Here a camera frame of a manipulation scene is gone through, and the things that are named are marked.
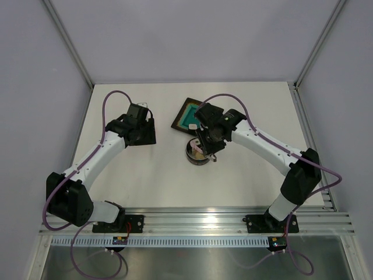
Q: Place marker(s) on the black teal square plate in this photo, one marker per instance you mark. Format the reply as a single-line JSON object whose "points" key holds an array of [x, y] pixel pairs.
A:
{"points": [[185, 117]]}

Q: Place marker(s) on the round steel lunch box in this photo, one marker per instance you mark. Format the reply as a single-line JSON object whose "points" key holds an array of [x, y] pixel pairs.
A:
{"points": [[191, 160]]}

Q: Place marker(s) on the aluminium front rail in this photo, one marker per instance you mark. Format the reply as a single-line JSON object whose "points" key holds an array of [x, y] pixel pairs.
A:
{"points": [[221, 221]]}

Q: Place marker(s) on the right side aluminium rail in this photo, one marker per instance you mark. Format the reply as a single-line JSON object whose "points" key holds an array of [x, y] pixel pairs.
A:
{"points": [[330, 178]]}

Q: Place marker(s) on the small circuit board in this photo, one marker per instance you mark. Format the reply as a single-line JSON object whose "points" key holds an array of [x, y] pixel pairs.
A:
{"points": [[277, 243], [120, 240]]}

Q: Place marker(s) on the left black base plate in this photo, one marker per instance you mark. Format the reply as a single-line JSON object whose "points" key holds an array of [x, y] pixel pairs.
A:
{"points": [[123, 224]]}

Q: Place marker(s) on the white sushi dark centre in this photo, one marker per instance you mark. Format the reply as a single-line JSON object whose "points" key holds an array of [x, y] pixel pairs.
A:
{"points": [[192, 127]]}

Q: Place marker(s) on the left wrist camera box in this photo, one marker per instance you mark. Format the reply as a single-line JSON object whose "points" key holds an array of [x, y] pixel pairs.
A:
{"points": [[144, 105]]}

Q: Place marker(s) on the right frame post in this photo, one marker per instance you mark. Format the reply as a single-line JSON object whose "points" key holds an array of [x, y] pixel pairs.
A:
{"points": [[321, 40]]}

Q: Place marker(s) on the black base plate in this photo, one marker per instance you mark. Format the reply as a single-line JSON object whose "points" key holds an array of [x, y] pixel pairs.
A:
{"points": [[261, 223], [123, 224]]}

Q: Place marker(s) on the left small circuit board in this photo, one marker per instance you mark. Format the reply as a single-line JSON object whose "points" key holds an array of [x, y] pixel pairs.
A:
{"points": [[120, 240]]}

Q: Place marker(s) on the right small circuit board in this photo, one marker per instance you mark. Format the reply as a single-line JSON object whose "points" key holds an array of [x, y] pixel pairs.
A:
{"points": [[277, 243]]}

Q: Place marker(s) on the left frame post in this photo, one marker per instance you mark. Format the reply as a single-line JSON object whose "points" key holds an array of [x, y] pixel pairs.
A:
{"points": [[64, 35]]}

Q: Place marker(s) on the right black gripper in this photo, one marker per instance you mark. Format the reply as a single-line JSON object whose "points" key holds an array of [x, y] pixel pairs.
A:
{"points": [[207, 147]]}

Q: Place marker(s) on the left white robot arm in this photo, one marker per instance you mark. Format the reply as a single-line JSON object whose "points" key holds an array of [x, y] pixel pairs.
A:
{"points": [[67, 194]]}

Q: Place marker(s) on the frame post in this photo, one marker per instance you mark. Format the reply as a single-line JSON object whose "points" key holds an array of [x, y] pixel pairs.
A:
{"points": [[321, 40], [64, 35]]}

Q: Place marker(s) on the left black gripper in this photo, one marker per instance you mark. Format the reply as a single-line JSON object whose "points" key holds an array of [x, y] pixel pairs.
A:
{"points": [[149, 139]]}

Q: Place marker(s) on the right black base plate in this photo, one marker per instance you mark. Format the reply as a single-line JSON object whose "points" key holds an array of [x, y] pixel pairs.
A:
{"points": [[261, 223]]}

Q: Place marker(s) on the round cream steamed bun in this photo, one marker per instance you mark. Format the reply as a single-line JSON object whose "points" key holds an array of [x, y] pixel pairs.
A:
{"points": [[199, 156]]}

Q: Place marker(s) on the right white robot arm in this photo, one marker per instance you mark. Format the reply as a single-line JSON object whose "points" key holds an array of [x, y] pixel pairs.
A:
{"points": [[299, 168]]}

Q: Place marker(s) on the aluminium rail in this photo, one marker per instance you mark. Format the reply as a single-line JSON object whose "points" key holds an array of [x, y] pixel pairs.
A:
{"points": [[330, 178], [221, 221]]}

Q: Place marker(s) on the white slotted cable duct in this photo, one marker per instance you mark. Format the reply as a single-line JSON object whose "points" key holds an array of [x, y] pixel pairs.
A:
{"points": [[166, 241]]}

